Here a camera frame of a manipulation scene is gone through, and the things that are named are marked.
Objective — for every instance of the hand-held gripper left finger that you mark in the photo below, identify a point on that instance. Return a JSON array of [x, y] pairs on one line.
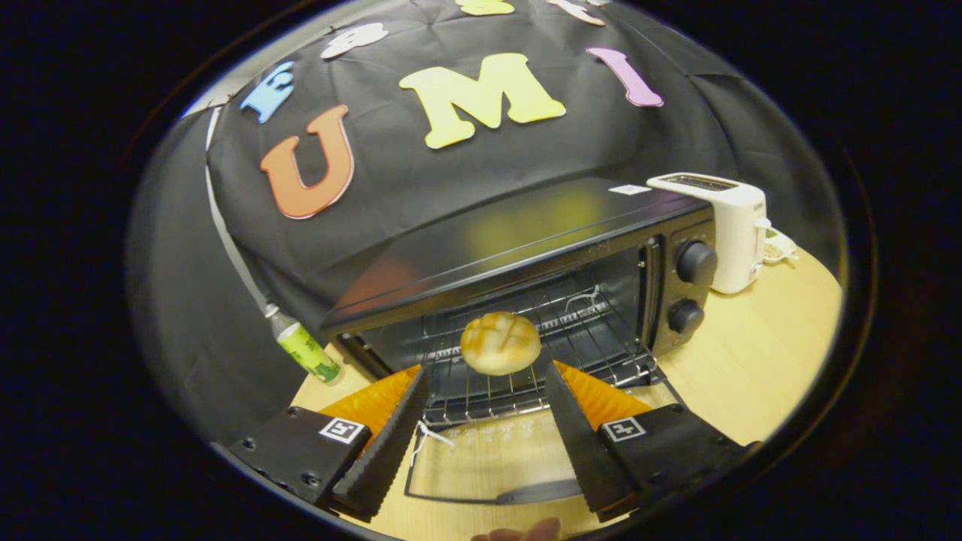
[[383, 451]]

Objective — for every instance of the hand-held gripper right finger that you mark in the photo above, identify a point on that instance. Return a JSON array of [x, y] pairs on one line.
[[582, 451]]

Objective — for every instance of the round golden bread bun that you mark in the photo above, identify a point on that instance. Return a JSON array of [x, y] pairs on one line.
[[500, 344]]

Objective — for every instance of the black toaster oven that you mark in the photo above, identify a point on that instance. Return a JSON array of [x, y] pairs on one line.
[[526, 233]]

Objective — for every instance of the white pop-up toaster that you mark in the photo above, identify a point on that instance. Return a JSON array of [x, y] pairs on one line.
[[733, 240]]

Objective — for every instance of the green label drink bottle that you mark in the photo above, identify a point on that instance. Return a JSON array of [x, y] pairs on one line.
[[304, 349]]

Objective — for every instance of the small white snack dish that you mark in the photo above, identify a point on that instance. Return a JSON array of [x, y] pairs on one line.
[[780, 246]]

